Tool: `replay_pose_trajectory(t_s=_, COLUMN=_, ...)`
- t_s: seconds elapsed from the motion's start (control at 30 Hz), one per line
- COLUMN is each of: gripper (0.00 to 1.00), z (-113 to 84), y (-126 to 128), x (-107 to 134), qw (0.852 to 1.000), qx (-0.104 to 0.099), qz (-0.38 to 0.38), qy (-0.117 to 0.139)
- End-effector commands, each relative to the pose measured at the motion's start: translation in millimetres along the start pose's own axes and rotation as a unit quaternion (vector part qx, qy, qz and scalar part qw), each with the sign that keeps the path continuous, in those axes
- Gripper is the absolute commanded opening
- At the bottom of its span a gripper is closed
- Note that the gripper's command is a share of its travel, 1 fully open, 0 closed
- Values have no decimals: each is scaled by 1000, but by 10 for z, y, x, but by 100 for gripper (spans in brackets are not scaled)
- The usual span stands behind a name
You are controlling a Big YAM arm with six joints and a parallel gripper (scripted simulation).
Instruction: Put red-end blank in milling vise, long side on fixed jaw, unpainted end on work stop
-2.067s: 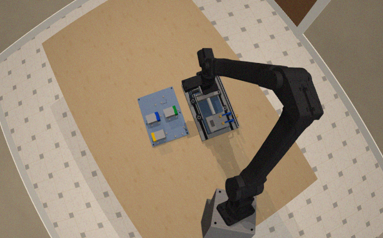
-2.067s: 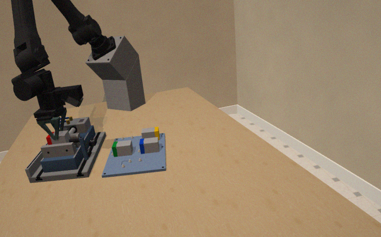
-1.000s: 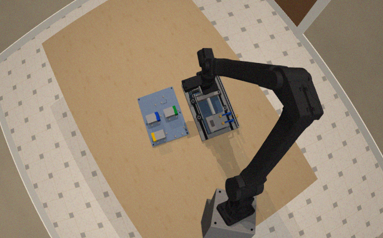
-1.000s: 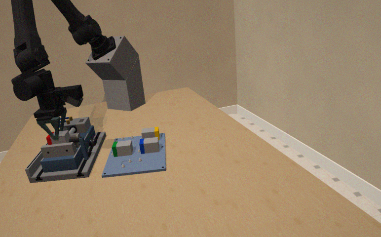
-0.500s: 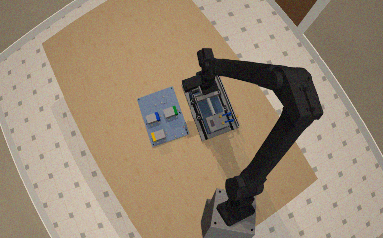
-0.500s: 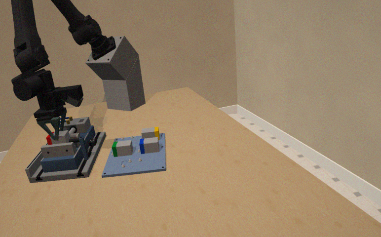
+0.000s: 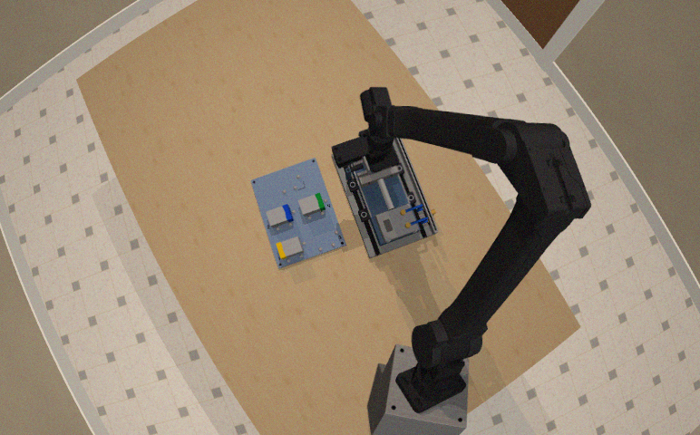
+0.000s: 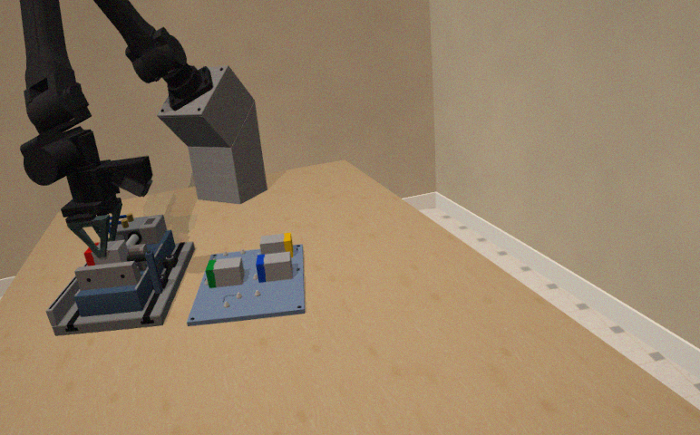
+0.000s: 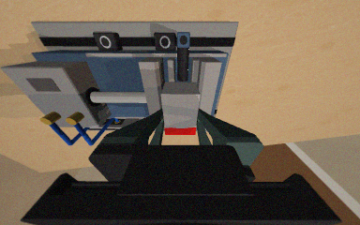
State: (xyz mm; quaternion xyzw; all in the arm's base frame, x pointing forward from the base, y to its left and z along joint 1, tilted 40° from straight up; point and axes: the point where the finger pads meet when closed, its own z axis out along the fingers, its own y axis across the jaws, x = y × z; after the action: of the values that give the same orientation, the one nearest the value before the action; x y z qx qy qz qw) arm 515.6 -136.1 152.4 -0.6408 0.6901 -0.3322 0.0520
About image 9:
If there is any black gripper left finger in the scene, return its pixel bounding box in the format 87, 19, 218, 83
99, 109, 164, 145

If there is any grey flat bar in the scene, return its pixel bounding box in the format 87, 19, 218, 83
190, 57, 200, 84
168, 57, 175, 83

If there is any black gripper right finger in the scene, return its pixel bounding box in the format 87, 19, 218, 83
197, 109, 263, 166

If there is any grey block with red end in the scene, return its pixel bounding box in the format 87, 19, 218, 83
161, 82, 201, 135

